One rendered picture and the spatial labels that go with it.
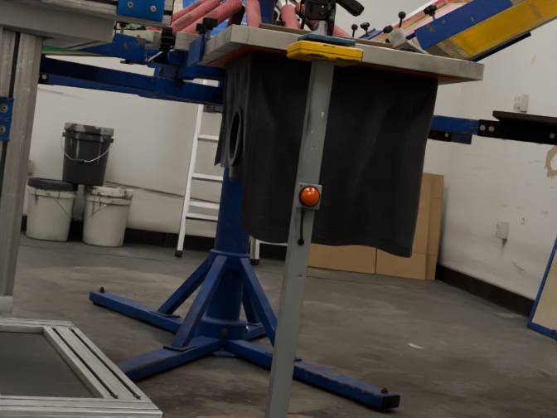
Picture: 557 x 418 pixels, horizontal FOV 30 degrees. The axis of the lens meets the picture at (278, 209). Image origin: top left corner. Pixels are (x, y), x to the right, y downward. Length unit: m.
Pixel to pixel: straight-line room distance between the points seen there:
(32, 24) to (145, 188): 4.98
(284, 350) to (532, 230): 4.07
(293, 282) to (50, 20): 0.70
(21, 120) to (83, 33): 0.23
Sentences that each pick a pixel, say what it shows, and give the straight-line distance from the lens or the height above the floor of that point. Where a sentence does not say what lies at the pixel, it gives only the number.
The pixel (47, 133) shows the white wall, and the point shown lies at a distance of 6.97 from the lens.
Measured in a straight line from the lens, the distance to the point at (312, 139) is 2.10.
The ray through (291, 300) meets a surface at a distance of 2.12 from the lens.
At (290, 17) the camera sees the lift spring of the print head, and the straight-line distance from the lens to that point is 3.53.
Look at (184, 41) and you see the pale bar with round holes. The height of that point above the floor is 1.01.
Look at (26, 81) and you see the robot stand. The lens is 2.18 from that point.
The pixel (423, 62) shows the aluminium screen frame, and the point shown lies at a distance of 2.37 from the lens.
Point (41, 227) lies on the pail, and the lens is 6.64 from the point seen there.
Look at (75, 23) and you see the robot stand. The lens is 2.08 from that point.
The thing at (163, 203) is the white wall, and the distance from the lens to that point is 7.01.
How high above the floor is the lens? 0.73
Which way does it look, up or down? 3 degrees down
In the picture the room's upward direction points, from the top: 8 degrees clockwise
